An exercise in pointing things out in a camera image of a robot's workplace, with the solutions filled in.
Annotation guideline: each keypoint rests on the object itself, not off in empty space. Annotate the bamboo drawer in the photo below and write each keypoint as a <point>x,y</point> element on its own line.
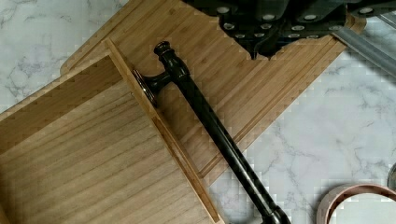
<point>90,148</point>

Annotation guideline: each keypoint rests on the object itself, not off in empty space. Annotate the bamboo cutting board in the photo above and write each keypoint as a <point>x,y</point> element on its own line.
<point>246,95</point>

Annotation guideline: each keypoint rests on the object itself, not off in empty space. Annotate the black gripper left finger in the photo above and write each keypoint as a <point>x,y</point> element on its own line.
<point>256,25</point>

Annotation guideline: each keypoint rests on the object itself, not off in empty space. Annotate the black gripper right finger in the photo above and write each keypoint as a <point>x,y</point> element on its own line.
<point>293,19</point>

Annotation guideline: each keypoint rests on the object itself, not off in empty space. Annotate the black metal drawer handle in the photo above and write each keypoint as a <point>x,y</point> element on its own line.
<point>176,71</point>

